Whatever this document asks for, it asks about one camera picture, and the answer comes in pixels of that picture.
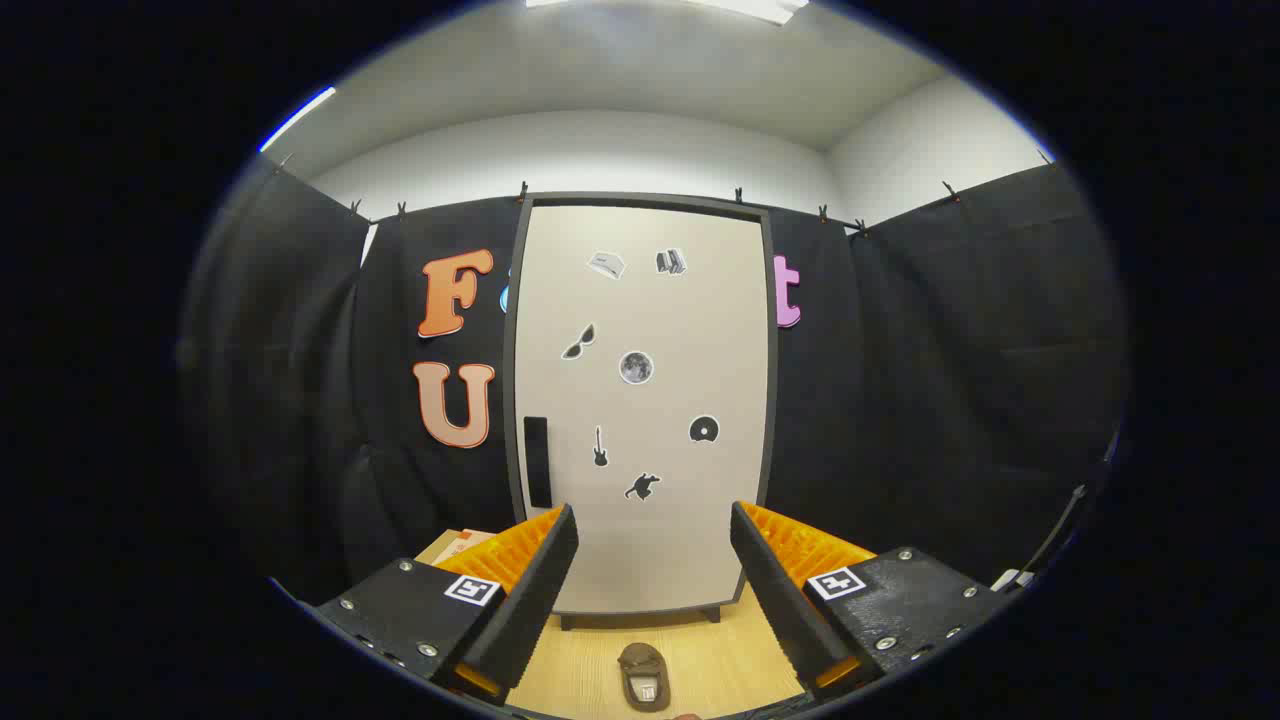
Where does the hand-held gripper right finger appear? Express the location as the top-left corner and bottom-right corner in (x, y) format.
(730, 500), (1011, 701)

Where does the ceiling light strip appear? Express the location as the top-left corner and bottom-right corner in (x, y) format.
(258, 86), (338, 153)

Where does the black metal stand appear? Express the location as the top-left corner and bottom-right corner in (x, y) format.
(1015, 483), (1093, 586)

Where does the black backdrop cloth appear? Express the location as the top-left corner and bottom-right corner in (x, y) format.
(180, 155), (1131, 611)

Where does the row of black cloth clips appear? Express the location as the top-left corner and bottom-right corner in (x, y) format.
(275, 150), (1056, 241)

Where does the brown fuzzy shoe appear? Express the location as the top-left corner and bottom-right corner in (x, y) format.
(617, 642), (672, 713)

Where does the ceiling light panel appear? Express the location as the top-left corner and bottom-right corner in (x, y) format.
(525, 0), (809, 26)

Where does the black door handle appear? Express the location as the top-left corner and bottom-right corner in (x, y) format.
(523, 416), (552, 509)

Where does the beige cover book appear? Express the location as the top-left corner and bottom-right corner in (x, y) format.
(415, 528), (498, 569)

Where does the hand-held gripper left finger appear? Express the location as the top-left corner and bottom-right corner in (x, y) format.
(300, 503), (581, 706)

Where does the dark grey shoe cabinet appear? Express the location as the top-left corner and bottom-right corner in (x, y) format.
(503, 192), (781, 631)

